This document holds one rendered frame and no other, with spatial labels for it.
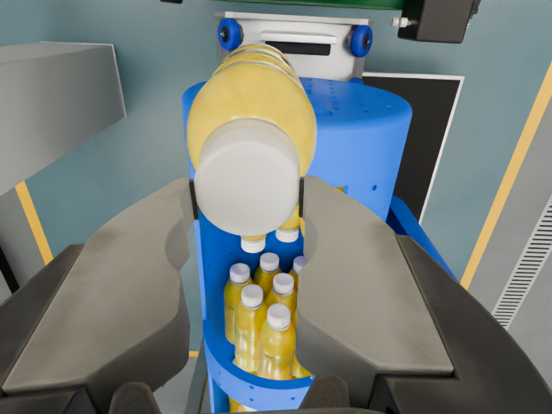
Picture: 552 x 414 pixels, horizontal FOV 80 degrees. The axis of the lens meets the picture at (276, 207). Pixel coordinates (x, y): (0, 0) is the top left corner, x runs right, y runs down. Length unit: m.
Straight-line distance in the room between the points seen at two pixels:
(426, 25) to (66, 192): 1.83
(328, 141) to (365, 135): 0.04
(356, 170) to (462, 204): 1.67
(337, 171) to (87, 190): 1.74
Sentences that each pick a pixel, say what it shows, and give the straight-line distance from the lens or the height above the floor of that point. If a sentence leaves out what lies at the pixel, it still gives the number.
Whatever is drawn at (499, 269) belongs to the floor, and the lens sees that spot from 2.39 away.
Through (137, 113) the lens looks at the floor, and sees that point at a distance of 1.71.
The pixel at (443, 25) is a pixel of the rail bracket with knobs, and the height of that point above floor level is 1.00.
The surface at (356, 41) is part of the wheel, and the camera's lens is 0.56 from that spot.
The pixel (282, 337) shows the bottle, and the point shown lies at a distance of 0.59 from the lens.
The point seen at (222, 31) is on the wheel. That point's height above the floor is 0.96.
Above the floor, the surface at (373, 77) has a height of 0.15.
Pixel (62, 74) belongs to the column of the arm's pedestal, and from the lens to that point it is 1.33.
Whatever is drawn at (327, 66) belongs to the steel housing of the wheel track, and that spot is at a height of 0.93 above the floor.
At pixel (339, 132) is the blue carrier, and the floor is 1.23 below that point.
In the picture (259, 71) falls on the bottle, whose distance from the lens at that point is 0.16.
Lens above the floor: 1.53
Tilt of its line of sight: 60 degrees down
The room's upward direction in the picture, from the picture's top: 179 degrees counter-clockwise
